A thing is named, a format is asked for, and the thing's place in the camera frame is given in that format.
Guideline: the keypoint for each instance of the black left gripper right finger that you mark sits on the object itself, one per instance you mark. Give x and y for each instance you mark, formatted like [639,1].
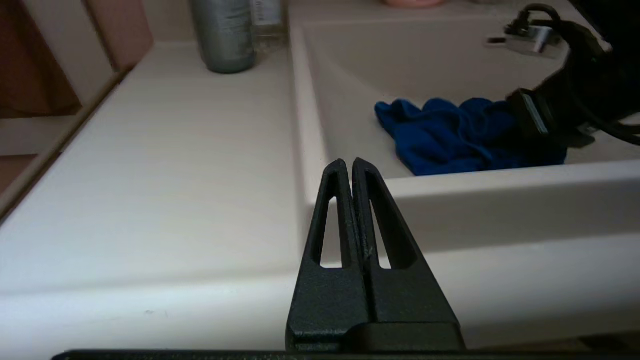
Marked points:
[405,300]

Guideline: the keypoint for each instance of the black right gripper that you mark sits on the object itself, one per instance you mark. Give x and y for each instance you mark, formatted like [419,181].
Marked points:
[585,95]

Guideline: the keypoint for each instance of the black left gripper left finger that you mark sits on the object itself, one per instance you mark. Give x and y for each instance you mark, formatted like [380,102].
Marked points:
[325,300]

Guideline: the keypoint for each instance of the blue microfibre cloth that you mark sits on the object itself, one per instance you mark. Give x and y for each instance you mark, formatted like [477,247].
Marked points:
[450,140]

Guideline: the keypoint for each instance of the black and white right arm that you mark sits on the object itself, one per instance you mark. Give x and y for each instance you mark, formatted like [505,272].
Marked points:
[620,25]

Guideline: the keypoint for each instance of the white vanity sink basin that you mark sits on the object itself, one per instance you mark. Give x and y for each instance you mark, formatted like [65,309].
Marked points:
[360,65]

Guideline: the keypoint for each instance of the pink hand soap pump bottle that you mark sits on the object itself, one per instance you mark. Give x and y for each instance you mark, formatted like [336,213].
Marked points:
[412,2]

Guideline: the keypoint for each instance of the grey pump bottle teal nozzle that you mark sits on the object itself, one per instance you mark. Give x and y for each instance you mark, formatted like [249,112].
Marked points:
[225,35]

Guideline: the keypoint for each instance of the clear empty plastic bottle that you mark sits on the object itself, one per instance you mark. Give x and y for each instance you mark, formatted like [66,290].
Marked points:
[267,20]

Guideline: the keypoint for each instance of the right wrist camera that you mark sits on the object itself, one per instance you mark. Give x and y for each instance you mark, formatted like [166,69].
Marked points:
[532,40]

